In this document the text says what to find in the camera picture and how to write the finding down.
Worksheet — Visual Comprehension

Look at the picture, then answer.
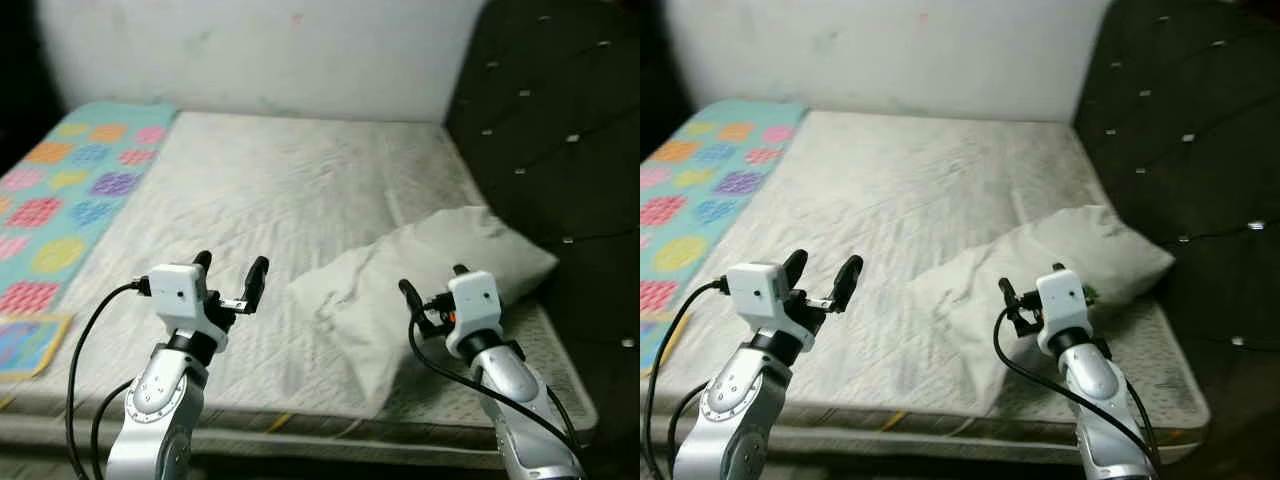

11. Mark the white pillow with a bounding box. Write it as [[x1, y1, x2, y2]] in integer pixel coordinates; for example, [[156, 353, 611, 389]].
[[905, 205, 1177, 417], [285, 205, 559, 419]]

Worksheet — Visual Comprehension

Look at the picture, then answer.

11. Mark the white patterned mattress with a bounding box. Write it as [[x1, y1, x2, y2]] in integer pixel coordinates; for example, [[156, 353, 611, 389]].
[[0, 108, 601, 471], [640, 108, 1212, 467]]

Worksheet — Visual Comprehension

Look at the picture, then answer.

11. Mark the teal mat with colourful shapes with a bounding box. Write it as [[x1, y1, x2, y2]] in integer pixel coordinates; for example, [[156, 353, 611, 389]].
[[640, 98, 810, 317], [0, 100, 180, 321]]

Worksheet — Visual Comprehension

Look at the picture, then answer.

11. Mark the blue yellow children's picture book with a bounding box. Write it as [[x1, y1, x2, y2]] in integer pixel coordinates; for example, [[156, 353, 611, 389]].
[[0, 313, 74, 382], [640, 312, 687, 380]]

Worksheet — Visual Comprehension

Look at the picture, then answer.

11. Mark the dark tufted headboard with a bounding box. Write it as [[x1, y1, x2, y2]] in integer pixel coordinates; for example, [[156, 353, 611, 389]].
[[1072, 0, 1280, 480], [444, 0, 641, 480]]

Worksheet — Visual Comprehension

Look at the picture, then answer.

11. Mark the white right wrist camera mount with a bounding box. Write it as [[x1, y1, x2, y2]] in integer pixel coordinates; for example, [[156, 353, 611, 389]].
[[1035, 267, 1092, 357], [445, 269, 504, 360]]

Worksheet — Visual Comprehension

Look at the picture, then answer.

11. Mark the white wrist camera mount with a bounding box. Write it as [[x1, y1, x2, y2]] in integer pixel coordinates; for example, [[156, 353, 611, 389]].
[[445, 269, 504, 360], [148, 264, 217, 337], [726, 262, 802, 337], [1035, 267, 1092, 357]]

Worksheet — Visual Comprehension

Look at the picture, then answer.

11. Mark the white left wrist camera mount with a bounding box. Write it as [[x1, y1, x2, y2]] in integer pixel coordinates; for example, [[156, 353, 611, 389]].
[[148, 264, 217, 337], [726, 262, 802, 337]]

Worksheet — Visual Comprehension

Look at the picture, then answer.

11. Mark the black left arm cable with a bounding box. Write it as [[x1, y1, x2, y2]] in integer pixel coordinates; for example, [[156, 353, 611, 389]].
[[64, 279, 151, 480], [640, 277, 731, 480]]

